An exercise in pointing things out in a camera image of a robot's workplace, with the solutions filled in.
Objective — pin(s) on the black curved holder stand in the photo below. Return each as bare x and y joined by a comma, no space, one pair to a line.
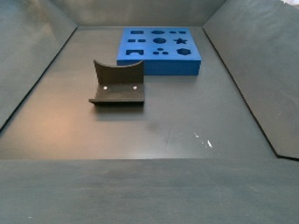
120,84

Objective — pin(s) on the blue shape-sorter block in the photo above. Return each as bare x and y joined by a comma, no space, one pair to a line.
165,48

